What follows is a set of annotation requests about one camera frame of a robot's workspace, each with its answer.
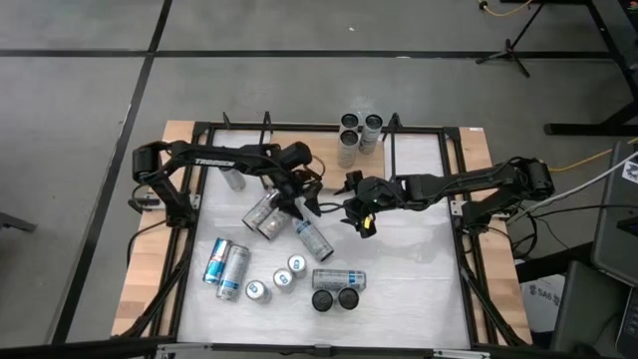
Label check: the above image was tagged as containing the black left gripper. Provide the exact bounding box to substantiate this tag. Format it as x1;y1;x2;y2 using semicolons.
271;164;324;221

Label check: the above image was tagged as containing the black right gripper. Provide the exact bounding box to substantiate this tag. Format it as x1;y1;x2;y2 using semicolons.
340;170;408;240

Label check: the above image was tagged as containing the silver blue Red Bull can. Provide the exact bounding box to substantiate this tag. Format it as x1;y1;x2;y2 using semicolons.
286;253;309;280
271;267;296;294
244;278;273;305

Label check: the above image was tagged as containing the white Celsius can blue band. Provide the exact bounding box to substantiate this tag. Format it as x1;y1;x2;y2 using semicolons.
336;286;361;311

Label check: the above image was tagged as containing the white Celsius can pineapple print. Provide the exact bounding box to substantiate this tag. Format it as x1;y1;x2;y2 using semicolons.
310;288;335;313

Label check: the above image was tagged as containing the white Celsius can palm print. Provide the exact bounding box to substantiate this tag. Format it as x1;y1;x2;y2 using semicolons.
311;267;368;292

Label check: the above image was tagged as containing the tall silver Red Bull can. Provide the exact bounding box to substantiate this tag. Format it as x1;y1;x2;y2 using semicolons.
214;243;252;303

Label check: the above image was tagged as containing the black desk leg beam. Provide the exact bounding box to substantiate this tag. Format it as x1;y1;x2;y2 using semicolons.
514;241;597;284

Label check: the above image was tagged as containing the white printed box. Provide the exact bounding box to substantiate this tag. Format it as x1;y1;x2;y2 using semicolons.
520;273;567;334

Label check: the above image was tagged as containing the black tripod stand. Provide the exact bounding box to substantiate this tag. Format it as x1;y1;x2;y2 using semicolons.
475;2;547;80

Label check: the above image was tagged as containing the dark grey box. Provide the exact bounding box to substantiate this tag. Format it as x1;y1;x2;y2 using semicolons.
550;259;638;359

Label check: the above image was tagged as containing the dark grey equipment case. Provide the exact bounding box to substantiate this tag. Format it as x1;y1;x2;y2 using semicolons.
590;142;638;288

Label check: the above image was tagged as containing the black furniture foot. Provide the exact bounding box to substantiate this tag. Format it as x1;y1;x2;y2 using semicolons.
0;211;38;233

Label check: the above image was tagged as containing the black cable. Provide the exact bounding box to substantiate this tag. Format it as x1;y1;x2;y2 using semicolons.
507;201;638;260

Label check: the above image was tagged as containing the black desk frame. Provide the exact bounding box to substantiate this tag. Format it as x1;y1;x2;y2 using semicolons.
497;0;638;137

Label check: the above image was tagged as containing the yellow cable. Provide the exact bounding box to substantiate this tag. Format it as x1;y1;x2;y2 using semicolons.
478;0;534;18
547;138;638;175

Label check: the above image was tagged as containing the white cable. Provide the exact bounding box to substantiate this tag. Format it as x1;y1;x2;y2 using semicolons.
512;152;638;220

